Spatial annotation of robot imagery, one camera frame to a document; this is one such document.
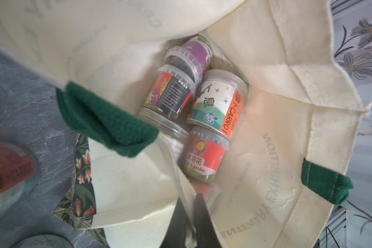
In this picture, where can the dark multicolour label jar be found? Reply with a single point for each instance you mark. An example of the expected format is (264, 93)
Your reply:
(171, 92)

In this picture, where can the red orange label seed jar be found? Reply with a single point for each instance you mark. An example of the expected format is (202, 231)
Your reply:
(219, 101)

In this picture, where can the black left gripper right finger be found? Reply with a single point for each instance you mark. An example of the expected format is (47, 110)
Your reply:
(205, 232)

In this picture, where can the grey label seed jar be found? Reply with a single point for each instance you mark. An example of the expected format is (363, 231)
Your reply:
(172, 132)

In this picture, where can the plain white lid jar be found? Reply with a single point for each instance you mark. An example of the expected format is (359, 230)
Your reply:
(43, 241)

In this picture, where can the purple label clear jar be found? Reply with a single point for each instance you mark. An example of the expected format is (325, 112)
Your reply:
(193, 57)

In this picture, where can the green floral fabric pouch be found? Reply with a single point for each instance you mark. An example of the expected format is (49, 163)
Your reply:
(78, 206)

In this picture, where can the red green label jar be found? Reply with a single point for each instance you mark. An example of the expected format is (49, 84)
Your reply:
(204, 154)

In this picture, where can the cream canvas tote bag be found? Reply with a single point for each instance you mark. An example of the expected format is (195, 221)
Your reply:
(289, 150)

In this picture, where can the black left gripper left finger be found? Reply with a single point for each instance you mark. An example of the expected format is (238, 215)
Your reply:
(176, 233)

